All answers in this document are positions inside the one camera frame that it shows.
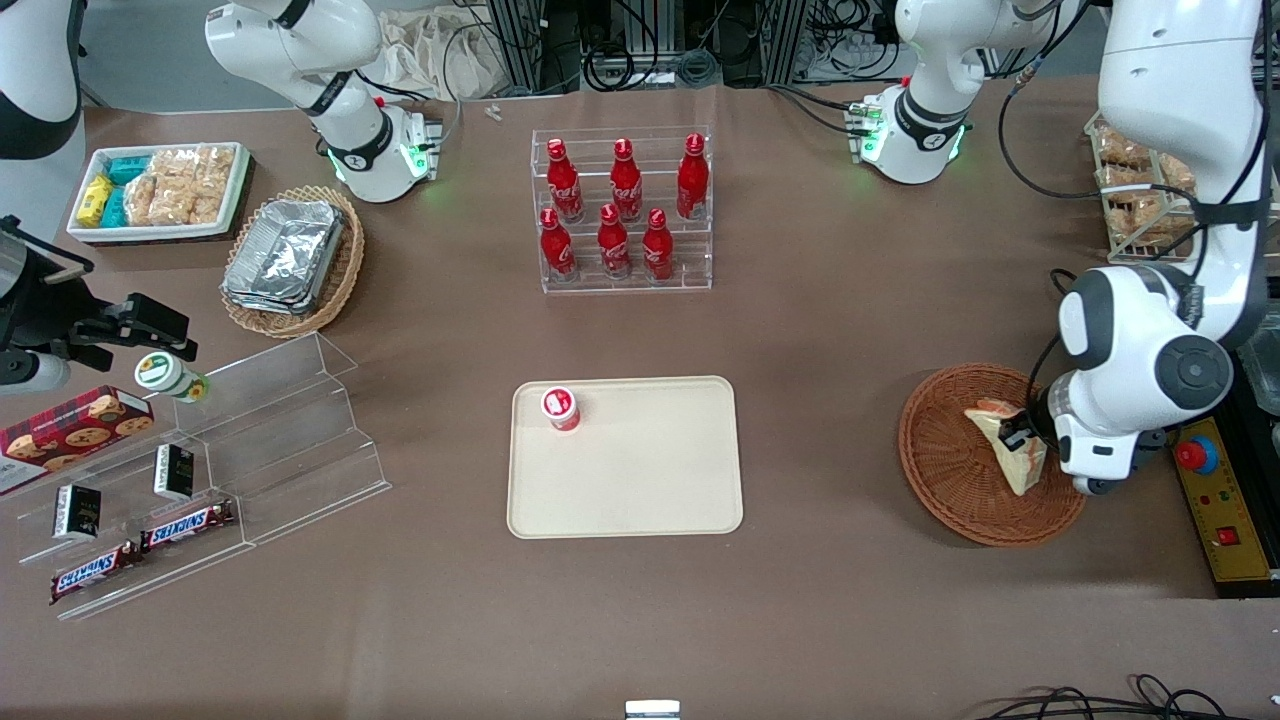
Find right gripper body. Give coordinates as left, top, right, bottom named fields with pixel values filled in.
left=0, top=238, right=76, bottom=353

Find triangular sandwich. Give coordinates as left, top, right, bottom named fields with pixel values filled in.
left=965, top=398, right=1049, bottom=496

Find brown wicker basket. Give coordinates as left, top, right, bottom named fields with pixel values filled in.
left=898, top=362, right=1088, bottom=548

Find white rectangular snack tray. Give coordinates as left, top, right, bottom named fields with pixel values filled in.
left=67, top=142, right=251, bottom=244

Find light wicker basket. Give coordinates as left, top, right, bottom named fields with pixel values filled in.
left=220, top=185, right=366, bottom=339

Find beige plastic tray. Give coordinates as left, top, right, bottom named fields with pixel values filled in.
left=507, top=376, right=744, bottom=540

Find green sunflower yogurt cup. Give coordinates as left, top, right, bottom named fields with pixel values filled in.
left=135, top=352, right=211, bottom=404

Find yellow snack packet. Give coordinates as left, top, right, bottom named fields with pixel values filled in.
left=78, top=175, right=114, bottom=229

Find dark brown board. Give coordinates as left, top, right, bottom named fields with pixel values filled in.
left=75, top=160, right=258, bottom=273

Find clear rice cracker bag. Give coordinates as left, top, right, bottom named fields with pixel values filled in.
left=185, top=145, right=236, bottom=223
left=125, top=150, right=191, bottom=226

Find red tartan cookie box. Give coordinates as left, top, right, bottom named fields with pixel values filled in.
left=0, top=385, right=156, bottom=498

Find yellow emergency stop box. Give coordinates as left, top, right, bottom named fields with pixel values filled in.
left=1168, top=385, right=1280, bottom=601

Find aluminium foil container stack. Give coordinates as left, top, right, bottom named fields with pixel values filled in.
left=222, top=198, right=346, bottom=316

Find small black carton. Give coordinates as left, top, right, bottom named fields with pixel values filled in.
left=52, top=484, right=103, bottom=542
left=153, top=444, right=196, bottom=502

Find clear acrylic stepped shelf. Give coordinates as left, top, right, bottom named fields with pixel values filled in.
left=0, top=332, right=393, bottom=623

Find clear snack bag rack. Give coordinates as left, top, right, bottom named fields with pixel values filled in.
left=1085, top=108, right=1206, bottom=263

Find Snickers chocolate bar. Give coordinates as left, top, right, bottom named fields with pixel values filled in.
left=50, top=543, right=141, bottom=605
left=140, top=500, right=236, bottom=553

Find brown snack bag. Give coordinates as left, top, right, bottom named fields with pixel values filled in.
left=1095, top=125, right=1156, bottom=171
left=1105, top=195, right=1186, bottom=251
left=1150, top=155, right=1198, bottom=201

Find white cloth bag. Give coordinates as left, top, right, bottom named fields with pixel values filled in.
left=375, top=8, right=501, bottom=101

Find red cola bottle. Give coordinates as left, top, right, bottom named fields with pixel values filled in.
left=609, top=138, right=643, bottom=222
left=676, top=133, right=710, bottom=221
left=642, top=208, right=675, bottom=282
left=540, top=208, right=576, bottom=281
left=597, top=204, right=633, bottom=280
left=546, top=138, right=585, bottom=223

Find clear acrylic bottle rack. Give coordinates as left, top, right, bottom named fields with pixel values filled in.
left=530, top=125, right=713, bottom=294

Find metal equipment rack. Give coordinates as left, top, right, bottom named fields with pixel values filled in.
left=485, top=0, right=901, bottom=96

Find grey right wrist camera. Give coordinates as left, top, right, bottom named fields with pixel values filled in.
left=0, top=352, right=72, bottom=393

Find black floor cables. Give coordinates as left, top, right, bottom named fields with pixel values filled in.
left=975, top=675, right=1280, bottom=720

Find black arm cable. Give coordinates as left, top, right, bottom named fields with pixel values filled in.
left=965, top=55, right=1101, bottom=201

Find black cable bundle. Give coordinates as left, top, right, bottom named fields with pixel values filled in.
left=580, top=40, right=721, bottom=91

